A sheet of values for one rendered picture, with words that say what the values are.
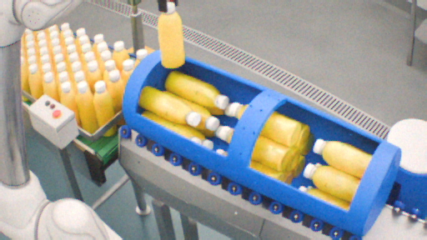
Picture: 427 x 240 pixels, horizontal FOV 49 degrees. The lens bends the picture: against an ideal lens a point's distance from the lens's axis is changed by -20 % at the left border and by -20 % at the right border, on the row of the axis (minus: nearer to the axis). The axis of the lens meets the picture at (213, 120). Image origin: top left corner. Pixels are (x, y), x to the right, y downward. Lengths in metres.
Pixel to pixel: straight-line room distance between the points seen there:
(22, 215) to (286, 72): 2.80
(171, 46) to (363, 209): 0.74
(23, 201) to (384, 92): 2.94
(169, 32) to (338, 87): 2.24
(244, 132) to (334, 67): 2.43
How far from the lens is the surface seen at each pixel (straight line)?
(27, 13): 0.96
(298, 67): 3.86
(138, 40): 2.40
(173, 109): 1.72
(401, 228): 1.68
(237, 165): 1.57
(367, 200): 1.41
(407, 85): 3.90
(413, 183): 1.75
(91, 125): 2.03
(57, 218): 1.22
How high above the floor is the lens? 2.21
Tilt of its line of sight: 40 degrees down
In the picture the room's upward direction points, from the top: 4 degrees counter-clockwise
